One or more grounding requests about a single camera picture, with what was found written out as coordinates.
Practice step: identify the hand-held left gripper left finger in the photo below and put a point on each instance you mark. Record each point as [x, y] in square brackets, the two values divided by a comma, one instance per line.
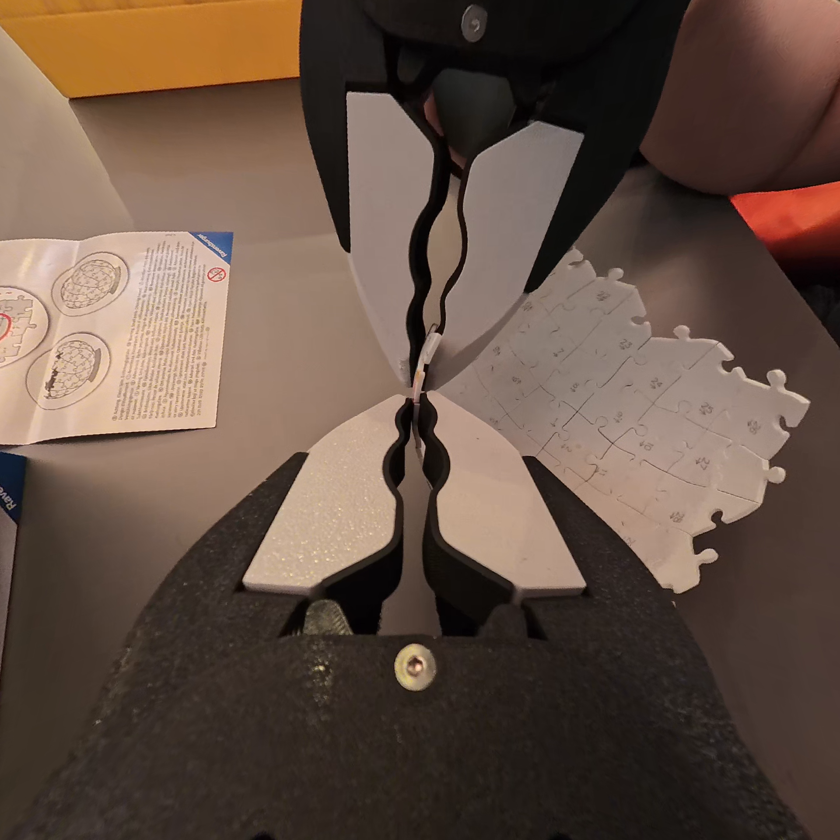
[315, 525]

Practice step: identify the orange object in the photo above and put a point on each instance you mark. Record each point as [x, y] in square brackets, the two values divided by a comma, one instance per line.
[794, 223]

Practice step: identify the colourful puzzle box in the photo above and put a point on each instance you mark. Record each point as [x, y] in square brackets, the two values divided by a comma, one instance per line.
[8, 525]

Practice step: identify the small white puzzle piece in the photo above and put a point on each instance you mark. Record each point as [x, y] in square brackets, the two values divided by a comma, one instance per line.
[425, 358]

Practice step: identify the partly built puzzle ball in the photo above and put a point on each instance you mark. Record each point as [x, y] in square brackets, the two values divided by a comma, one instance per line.
[623, 426]

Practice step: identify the white instruction leaflet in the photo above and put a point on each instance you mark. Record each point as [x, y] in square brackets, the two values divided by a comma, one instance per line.
[131, 341]

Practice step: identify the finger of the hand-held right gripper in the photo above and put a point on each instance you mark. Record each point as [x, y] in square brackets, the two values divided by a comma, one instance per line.
[518, 210]
[380, 197]

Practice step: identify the yellow plastic bin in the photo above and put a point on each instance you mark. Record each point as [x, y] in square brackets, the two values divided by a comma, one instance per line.
[164, 46]

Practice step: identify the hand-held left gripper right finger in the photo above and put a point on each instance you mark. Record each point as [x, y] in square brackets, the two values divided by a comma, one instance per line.
[512, 525]

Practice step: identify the person's right forearm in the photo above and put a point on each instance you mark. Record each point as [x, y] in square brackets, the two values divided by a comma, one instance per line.
[754, 98]

